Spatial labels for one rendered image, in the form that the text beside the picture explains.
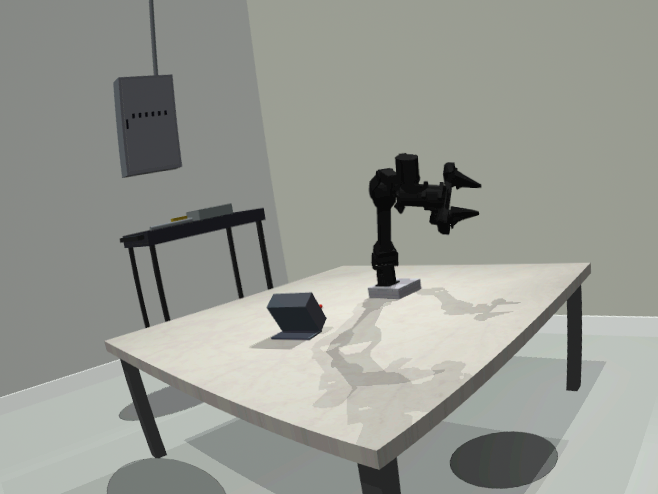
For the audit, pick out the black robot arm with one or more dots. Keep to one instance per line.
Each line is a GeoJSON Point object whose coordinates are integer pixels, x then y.
{"type": "Point", "coordinates": [384, 188]}

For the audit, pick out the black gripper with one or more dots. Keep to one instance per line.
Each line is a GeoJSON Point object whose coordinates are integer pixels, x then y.
{"type": "Point", "coordinates": [439, 196]}

